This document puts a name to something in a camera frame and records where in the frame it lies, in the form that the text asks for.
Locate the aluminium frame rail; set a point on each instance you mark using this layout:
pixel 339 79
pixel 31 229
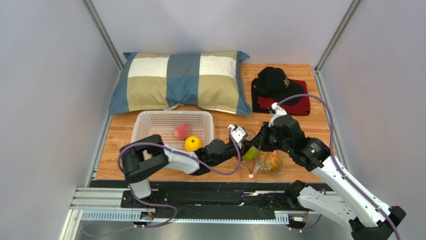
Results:
pixel 118 205

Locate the checkered blue beige pillow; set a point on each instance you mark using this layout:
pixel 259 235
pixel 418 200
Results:
pixel 211 81

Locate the folded dark red cloth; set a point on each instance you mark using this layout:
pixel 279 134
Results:
pixel 298 106

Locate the green fake apple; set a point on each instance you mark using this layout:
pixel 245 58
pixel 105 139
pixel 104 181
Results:
pixel 251 154

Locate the pink fake peach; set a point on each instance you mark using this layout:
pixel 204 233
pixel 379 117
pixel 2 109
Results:
pixel 182 131

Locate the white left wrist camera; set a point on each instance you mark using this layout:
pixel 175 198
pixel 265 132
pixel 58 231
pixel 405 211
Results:
pixel 237 133

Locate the black baseball cap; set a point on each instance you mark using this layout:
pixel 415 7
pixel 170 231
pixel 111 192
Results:
pixel 273 83

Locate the white perforated plastic basket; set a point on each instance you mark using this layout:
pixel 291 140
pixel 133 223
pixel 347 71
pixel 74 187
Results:
pixel 163 123

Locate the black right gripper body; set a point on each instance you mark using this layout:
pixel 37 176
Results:
pixel 261 141

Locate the clear zip top bag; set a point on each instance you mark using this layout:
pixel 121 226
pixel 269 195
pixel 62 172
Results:
pixel 256 161

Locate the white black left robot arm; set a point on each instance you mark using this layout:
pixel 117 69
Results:
pixel 141 159

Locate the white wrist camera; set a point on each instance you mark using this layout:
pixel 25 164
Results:
pixel 237 133
pixel 276 111

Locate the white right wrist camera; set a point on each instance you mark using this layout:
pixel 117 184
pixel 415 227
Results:
pixel 276 111

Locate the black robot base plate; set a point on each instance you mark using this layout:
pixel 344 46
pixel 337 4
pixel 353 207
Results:
pixel 217 200

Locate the orange fake pineapple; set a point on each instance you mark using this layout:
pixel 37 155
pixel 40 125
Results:
pixel 272 163

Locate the yellow fake orange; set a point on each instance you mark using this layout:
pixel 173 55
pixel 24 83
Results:
pixel 192 143

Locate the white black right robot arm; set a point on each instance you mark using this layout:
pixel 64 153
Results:
pixel 361 212

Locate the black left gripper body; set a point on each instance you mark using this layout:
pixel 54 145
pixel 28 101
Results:
pixel 242 150

